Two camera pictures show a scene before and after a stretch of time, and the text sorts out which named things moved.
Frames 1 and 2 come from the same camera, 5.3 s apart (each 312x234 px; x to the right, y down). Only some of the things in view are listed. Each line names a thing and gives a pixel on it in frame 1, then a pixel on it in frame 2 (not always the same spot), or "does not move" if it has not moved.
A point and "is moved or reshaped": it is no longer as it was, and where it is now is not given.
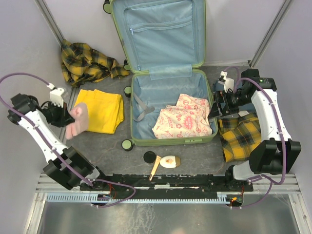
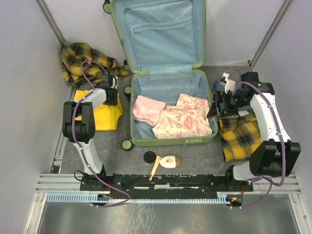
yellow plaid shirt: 239,135 does not move
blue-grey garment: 218,86 does not move
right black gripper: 221,97 does not move
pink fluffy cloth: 80,113 is moved or reshaped
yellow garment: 105,110 does not move
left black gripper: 65,118 to 114,102
